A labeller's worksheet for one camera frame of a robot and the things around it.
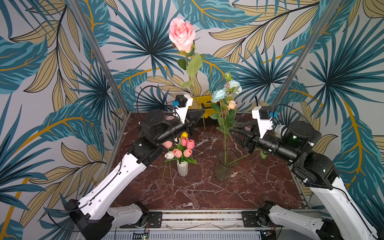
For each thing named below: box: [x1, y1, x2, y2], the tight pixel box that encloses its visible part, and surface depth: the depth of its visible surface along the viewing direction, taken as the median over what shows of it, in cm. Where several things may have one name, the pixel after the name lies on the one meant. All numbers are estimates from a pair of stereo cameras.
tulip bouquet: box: [162, 132, 198, 165], surface depth 65 cm
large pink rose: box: [168, 17, 205, 106], surface depth 32 cm
